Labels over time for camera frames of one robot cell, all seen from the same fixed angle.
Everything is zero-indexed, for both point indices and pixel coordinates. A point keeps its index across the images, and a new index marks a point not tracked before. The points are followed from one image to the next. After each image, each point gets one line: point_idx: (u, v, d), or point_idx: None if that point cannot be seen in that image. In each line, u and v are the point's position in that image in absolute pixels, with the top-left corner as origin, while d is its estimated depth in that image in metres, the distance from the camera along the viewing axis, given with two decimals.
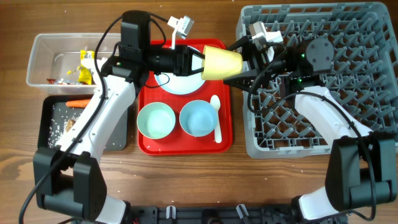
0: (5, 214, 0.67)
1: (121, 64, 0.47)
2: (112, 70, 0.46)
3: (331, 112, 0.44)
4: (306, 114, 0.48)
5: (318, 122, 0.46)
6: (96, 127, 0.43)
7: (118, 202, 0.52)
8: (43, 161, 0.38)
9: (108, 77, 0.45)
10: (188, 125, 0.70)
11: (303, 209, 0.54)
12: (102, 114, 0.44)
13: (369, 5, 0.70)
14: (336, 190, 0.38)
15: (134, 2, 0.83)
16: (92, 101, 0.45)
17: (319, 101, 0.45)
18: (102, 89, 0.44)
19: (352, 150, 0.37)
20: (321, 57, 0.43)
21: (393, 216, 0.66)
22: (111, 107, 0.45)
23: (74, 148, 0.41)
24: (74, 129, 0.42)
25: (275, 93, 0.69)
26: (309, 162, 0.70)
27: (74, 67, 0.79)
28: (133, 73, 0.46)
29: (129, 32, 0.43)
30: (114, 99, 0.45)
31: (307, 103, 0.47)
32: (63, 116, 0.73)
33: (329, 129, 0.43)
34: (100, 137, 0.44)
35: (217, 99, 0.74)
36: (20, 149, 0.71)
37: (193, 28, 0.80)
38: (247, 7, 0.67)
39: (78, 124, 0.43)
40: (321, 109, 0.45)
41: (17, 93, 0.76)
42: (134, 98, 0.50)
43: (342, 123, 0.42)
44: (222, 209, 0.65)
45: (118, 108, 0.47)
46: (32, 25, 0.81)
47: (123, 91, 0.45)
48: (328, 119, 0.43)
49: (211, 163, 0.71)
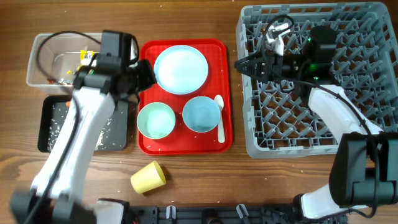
0: (5, 214, 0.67)
1: (93, 71, 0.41)
2: (83, 79, 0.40)
3: (344, 109, 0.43)
4: (319, 111, 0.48)
5: (330, 119, 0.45)
6: (73, 157, 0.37)
7: (112, 208, 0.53)
8: (20, 208, 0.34)
9: (81, 92, 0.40)
10: (192, 121, 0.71)
11: (304, 207, 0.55)
12: (77, 142, 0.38)
13: (369, 5, 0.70)
14: (339, 185, 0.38)
15: (134, 3, 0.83)
16: (63, 128, 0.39)
17: (333, 99, 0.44)
18: (74, 109, 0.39)
19: (360, 146, 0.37)
20: (327, 35, 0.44)
21: (393, 216, 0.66)
22: (87, 128, 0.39)
23: (52, 185, 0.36)
24: (48, 162, 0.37)
25: (275, 93, 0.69)
26: (308, 162, 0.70)
27: (74, 67, 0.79)
28: (109, 81, 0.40)
29: (109, 39, 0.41)
30: (89, 118, 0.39)
31: (319, 99, 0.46)
32: (63, 116, 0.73)
33: (340, 126, 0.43)
34: (82, 164, 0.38)
35: (221, 98, 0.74)
36: (20, 149, 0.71)
37: (193, 28, 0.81)
38: (247, 7, 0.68)
39: (51, 156, 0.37)
40: (336, 105, 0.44)
41: (17, 93, 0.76)
42: (112, 105, 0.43)
43: (353, 121, 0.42)
44: (221, 209, 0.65)
45: (97, 127, 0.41)
46: (33, 25, 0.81)
47: (99, 107, 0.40)
48: (340, 116, 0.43)
49: (211, 163, 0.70)
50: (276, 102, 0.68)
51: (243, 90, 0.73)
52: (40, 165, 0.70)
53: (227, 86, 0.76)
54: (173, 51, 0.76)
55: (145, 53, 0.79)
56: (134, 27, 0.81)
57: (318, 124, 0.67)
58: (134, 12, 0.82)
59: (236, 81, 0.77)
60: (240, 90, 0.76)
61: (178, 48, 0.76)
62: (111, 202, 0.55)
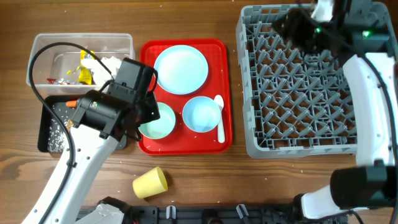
0: (5, 214, 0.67)
1: (99, 103, 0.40)
2: (88, 109, 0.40)
3: (382, 116, 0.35)
4: (352, 96, 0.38)
5: (359, 116, 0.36)
6: (60, 212, 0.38)
7: (110, 217, 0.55)
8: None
9: (81, 127, 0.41)
10: (191, 121, 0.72)
11: (304, 208, 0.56)
12: (66, 194, 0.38)
13: None
14: (343, 191, 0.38)
15: (134, 2, 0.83)
16: (56, 173, 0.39)
17: (375, 90, 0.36)
18: (71, 154, 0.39)
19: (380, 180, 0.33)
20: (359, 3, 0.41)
21: (392, 217, 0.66)
22: (78, 177, 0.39)
23: None
24: (35, 210, 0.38)
25: (275, 93, 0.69)
26: (308, 162, 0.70)
27: (74, 67, 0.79)
28: (117, 112, 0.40)
29: (129, 70, 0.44)
30: (84, 165, 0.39)
31: (359, 79, 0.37)
32: (63, 116, 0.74)
33: (367, 134, 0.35)
34: (69, 215, 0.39)
35: (221, 98, 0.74)
36: (20, 149, 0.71)
37: (193, 28, 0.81)
38: (247, 7, 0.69)
39: (40, 205, 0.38)
40: (374, 98, 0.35)
41: (17, 93, 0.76)
42: (114, 149, 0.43)
43: (385, 137, 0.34)
44: (221, 210, 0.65)
45: (92, 173, 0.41)
46: (33, 25, 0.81)
47: (96, 154, 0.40)
48: (373, 123, 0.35)
49: (211, 163, 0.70)
50: (276, 102, 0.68)
51: (243, 90, 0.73)
52: (40, 165, 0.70)
53: (227, 85, 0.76)
54: (173, 50, 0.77)
55: (145, 53, 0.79)
56: (134, 27, 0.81)
57: (318, 124, 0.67)
58: (134, 12, 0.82)
59: (236, 82, 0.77)
60: (240, 90, 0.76)
61: (178, 48, 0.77)
62: (113, 208, 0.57)
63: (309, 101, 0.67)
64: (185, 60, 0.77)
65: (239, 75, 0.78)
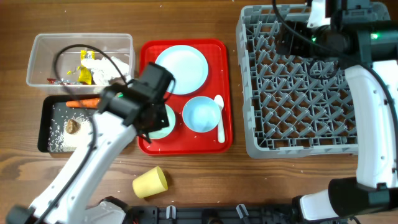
0: (5, 214, 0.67)
1: (123, 94, 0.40)
2: (111, 99, 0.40)
3: (387, 135, 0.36)
4: (357, 111, 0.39)
5: (363, 132, 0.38)
6: (76, 190, 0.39)
7: (112, 215, 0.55)
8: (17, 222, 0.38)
9: (105, 114, 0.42)
10: (192, 121, 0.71)
11: (303, 210, 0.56)
12: (84, 173, 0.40)
13: None
14: (342, 203, 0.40)
15: (134, 2, 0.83)
16: (79, 152, 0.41)
17: (380, 106, 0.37)
18: (92, 135, 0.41)
19: (384, 205, 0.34)
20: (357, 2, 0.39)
21: (392, 217, 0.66)
22: (98, 159, 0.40)
23: (48, 214, 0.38)
24: (53, 186, 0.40)
25: (275, 93, 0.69)
26: (308, 162, 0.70)
27: (74, 67, 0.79)
28: (135, 109, 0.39)
29: (152, 71, 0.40)
30: (104, 149, 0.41)
31: (364, 93, 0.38)
32: (63, 116, 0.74)
33: (370, 155, 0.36)
34: (84, 197, 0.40)
35: (222, 98, 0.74)
36: (20, 149, 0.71)
37: (193, 28, 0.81)
38: (247, 7, 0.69)
39: (58, 182, 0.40)
40: (379, 116, 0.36)
41: (17, 93, 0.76)
42: (132, 138, 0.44)
43: (389, 157, 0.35)
44: (221, 210, 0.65)
45: (111, 157, 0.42)
46: (33, 25, 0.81)
47: (116, 139, 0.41)
48: (376, 144, 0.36)
49: (211, 163, 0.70)
50: (276, 102, 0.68)
51: (243, 90, 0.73)
52: (40, 165, 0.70)
53: (228, 85, 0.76)
54: (174, 50, 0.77)
55: (145, 53, 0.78)
56: (134, 27, 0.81)
57: (318, 124, 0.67)
58: (134, 12, 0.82)
59: (236, 82, 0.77)
60: (240, 90, 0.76)
61: (178, 48, 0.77)
62: (116, 206, 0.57)
63: (309, 101, 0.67)
64: (186, 62, 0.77)
65: (239, 75, 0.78)
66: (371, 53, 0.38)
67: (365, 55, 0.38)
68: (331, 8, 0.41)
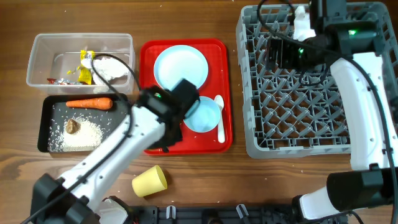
0: (5, 214, 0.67)
1: (160, 96, 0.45)
2: (150, 99, 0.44)
3: (374, 119, 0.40)
4: (344, 101, 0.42)
5: (352, 119, 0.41)
6: (105, 171, 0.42)
7: (115, 212, 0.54)
8: (43, 191, 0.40)
9: (141, 109, 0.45)
10: (191, 121, 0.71)
11: (303, 208, 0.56)
12: (116, 157, 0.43)
13: (369, 5, 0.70)
14: (339, 196, 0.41)
15: (134, 2, 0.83)
16: (113, 137, 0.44)
17: (367, 92, 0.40)
18: (129, 124, 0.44)
19: (377, 185, 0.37)
20: (333, 9, 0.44)
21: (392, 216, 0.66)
22: (131, 147, 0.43)
23: (76, 188, 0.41)
24: (84, 163, 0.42)
25: (275, 93, 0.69)
26: (308, 162, 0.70)
27: (74, 67, 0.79)
28: (171, 110, 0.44)
29: (183, 86, 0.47)
30: (138, 139, 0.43)
31: (349, 82, 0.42)
32: (63, 116, 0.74)
33: (361, 137, 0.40)
34: (110, 179, 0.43)
35: (222, 98, 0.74)
36: (20, 149, 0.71)
37: (193, 28, 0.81)
38: (247, 7, 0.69)
39: (90, 159, 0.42)
40: (365, 102, 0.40)
41: (17, 93, 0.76)
42: (160, 136, 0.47)
43: (378, 139, 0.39)
44: (221, 209, 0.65)
45: (140, 148, 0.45)
46: (32, 25, 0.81)
47: (150, 132, 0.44)
48: (366, 127, 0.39)
49: (211, 163, 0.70)
50: (276, 102, 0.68)
51: (243, 90, 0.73)
52: (40, 165, 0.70)
53: (228, 85, 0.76)
54: (174, 50, 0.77)
55: (145, 53, 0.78)
56: (134, 27, 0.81)
57: (318, 124, 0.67)
58: (134, 12, 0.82)
59: (236, 82, 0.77)
60: (240, 90, 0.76)
61: (178, 48, 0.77)
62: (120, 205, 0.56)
63: (309, 101, 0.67)
64: (183, 60, 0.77)
65: (239, 75, 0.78)
66: (351, 48, 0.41)
67: (346, 48, 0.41)
68: (314, 16, 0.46)
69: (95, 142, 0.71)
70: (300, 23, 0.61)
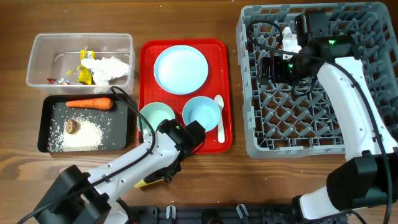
0: (5, 214, 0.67)
1: (180, 129, 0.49)
2: (170, 129, 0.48)
3: (360, 110, 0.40)
4: (333, 99, 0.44)
5: (341, 115, 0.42)
6: (127, 176, 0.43)
7: (115, 216, 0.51)
8: (68, 181, 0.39)
9: (163, 134, 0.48)
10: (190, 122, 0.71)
11: (303, 208, 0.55)
12: (136, 168, 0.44)
13: (369, 5, 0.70)
14: (339, 191, 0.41)
15: (134, 2, 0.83)
16: (136, 149, 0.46)
17: (349, 88, 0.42)
18: (152, 143, 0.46)
19: (372, 172, 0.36)
20: (317, 25, 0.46)
21: (392, 216, 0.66)
22: (152, 163, 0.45)
23: (99, 184, 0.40)
24: (109, 165, 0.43)
25: (275, 93, 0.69)
26: (308, 162, 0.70)
27: (74, 67, 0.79)
28: (186, 142, 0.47)
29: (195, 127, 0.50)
30: (158, 158, 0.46)
31: (333, 79, 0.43)
32: (63, 116, 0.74)
33: (351, 130, 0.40)
34: (127, 186, 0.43)
35: (222, 98, 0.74)
36: (20, 149, 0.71)
37: (193, 28, 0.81)
38: (247, 7, 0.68)
39: (115, 161, 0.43)
40: (350, 96, 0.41)
41: (17, 93, 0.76)
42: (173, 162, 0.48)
43: (367, 129, 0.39)
44: (221, 210, 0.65)
45: (157, 167, 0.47)
46: (33, 25, 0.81)
47: (168, 154, 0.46)
48: (354, 119, 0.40)
49: (211, 163, 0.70)
50: (276, 102, 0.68)
51: (243, 90, 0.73)
52: (40, 165, 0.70)
53: (228, 86, 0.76)
54: (174, 51, 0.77)
55: (145, 53, 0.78)
56: (134, 27, 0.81)
57: (318, 124, 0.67)
58: (134, 12, 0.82)
59: (236, 82, 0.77)
60: (240, 90, 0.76)
61: (178, 48, 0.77)
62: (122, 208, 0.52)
63: (309, 101, 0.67)
64: (181, 60, 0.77)
65: (239, 75, 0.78)
66: (333, 55, 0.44)
67: (328, 56, 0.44)
68: (300, 32, 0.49)
69: (96, 142, 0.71)
70: (288, 42, 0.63)
